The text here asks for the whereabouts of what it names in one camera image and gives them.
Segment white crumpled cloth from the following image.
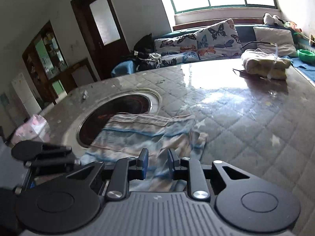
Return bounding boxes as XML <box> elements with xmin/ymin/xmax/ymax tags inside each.
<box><xmin>147</xmin><ymin>52</ymin><xmax>162</xmax><ymax>63</ymax></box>

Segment blue striped pants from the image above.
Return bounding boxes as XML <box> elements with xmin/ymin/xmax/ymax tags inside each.
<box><xmin>81</xmin><ymin>113</ymin><xmax>208</xmax><ymax>194</ymax></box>

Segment white refrigerator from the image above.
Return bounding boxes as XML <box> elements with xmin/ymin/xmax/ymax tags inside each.
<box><xmin>11</xmin><ymin>72</ymin><xmax>42</xmax><ymax>118</ymax></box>

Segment round built-in table stove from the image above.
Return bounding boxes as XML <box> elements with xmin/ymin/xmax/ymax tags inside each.
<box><xmin>63</xmin><ymin>88</ymin><xmax>162</xmax><ymax>150</ymax></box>

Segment large butterfly print pillow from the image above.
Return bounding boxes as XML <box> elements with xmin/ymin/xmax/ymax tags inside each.
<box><xmin>195</xmin><ymin>18</ymin><xmax>243</xmax><ymax>61</ymax></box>

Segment wooden display cabinet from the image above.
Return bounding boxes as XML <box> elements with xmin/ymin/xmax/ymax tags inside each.
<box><xmin>22</xmin><ymin>20</ymin><xmax>68</xmax><ymax>104</ymax></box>

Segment dark wooden door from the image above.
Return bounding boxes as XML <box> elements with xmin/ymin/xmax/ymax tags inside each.
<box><xmin>70</xmin><ymin>0</ymin><xmax>130</xmax><ymax>80</ymax></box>

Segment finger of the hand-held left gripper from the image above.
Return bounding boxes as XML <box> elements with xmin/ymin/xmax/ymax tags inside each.
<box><xmin>23</xmin><ymin>158</ymin><xmax>82</xmax><ymax>169</ymax></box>
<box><xmin>41</xmin><ymin>144</ymin><xmax>72</xmax><ymax>158</ymax></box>

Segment white plush toy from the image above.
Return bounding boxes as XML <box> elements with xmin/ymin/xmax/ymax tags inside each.
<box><xmin>263</xmin><ymin>13</ymin><xmax>284</xmax><ymax>26</ymax></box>

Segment folded yellow cloth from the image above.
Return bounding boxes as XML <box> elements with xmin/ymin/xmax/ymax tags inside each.
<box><xmin>241</xmin><ymin>49</ymin><xmax>292</xmax><ymax>80</ymax></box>

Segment low wooden cabinet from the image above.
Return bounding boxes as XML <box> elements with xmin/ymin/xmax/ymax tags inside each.
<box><xmin>58</xmin><ymin>58</ymin><xmax>99</xmax><ymax>96</ymax></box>

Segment black bag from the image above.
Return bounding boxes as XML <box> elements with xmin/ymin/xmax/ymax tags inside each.
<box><xmin>128</xmin><ymin>33</ymin><xmax>163</xmax><ymax>73</ymax></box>

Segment teal sofa bench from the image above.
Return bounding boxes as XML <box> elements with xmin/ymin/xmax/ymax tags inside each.
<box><xmin>112</xmin><ymin>25</ymin><xmax>315</xmax><ymax>81</ymax></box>

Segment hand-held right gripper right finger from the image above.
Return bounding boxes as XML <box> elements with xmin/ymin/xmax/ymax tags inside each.
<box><xmin>167</xmin><ymin>148</ymin><xmax>252</xmax><ymax>202</ymax></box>

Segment grey pillow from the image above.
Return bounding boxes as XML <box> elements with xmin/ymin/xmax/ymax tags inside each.
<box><xmin>253</xmin><ymin>27</ymin><xmax>298</xmax><ymax>57</ymax></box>

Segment green bowl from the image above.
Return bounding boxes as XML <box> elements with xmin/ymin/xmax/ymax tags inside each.
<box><xmin>296</xmin><ymin>49</ymin><xmax>315</xmax><ymax>64</ymax></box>

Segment black clothes hanger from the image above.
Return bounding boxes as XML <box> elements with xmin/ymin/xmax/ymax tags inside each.
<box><xmin>233</xmin><ymin>41</ymin><xmax>279</xmax><ymax>79</ymax></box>

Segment flat butterfly print cushion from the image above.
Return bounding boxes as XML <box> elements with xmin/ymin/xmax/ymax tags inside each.
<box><xmin>160</xmin><ymin>51</ymin><xmax>200</xmax><ymax>67</ymax></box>

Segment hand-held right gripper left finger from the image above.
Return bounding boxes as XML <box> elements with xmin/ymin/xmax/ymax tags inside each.
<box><xmin>65</xmin><ymin>148</ymin><xmax>150</xmax><ymax>202</ymax></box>

